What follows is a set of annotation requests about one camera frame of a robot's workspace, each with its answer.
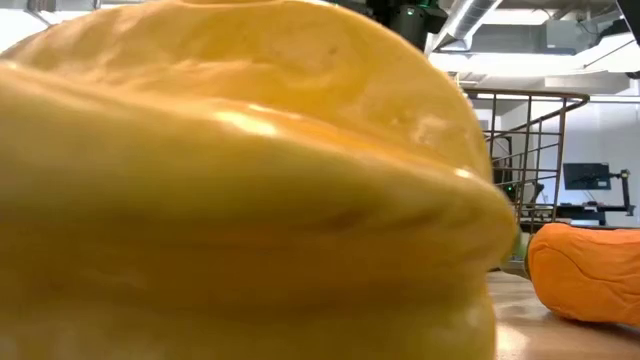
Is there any gold wire basket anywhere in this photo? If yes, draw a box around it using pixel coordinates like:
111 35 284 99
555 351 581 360
462 87 591 281

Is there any black computer monitor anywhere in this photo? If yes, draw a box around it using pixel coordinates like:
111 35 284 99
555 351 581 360
562 162 612 192

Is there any dark office desk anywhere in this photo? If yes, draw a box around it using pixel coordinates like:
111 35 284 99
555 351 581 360
552 202 637 227

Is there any silver ventilation duct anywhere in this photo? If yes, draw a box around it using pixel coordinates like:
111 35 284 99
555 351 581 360
432 0 505 52

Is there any large yellow bell pepper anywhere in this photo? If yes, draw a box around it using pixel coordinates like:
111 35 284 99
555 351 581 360
0 0 521 360

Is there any long orange pepper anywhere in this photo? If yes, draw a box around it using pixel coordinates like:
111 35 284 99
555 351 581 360
527 222 640 329

